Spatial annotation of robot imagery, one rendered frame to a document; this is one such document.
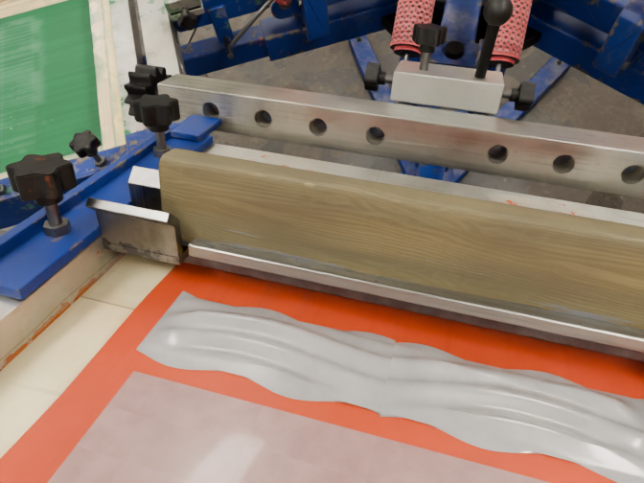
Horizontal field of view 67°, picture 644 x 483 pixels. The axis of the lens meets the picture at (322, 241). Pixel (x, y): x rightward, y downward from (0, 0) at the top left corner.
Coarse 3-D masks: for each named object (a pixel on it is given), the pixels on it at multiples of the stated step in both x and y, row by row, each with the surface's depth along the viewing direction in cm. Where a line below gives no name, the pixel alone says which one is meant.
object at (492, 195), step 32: (256, 160) 55; (288, 160) 56; (448, 192) 51; (480, 192) 52; (512, 192) 52; (640, 224) 48; (96, 256) 41; (64, 288) 38; (0, 320) 33; (32, 320) 35; (0, 352) 33
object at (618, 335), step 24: (240, 264) 39; (264, 264) 38; (288, 264) 38; (312, 264) 38; (360, 288) 37; (384, 288) 36; (408, 288) 36; (432, 288) 36; (480, 312) 35; (504, 312) 35; (528, 312) 34; (552, 312) 35; (576, 336) 34; (600, 336) 33; (624, 336) 33
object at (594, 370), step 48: (432, 336) 38; (480, 336) 39; (624, 384) 35; (384, 432) 31; (432, 432) 31; (384, 480) 28; (432, 480) 28; (480, 480) 29; (528, 480) 29; (576, 480) 29
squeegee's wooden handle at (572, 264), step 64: (192, 192) 38; (256, 192) 37; (320, 192) 36; (384, 192) 35; (320, 256) 38; (384, 256) 36; (448, 256) 35; (512, 256) 34; (576, 256) 33; (640, 256) 32; (640, 320) 34
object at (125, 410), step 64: (128, 320) 38; (320, 320) 39; (384, 320) 40; (128, 384) 33; (192, 384) 33; (256, 384) 34; (64, 448) 29; (128, 448) 29; (192, 448) 29; (256, 448) 30; (320, 448) 30
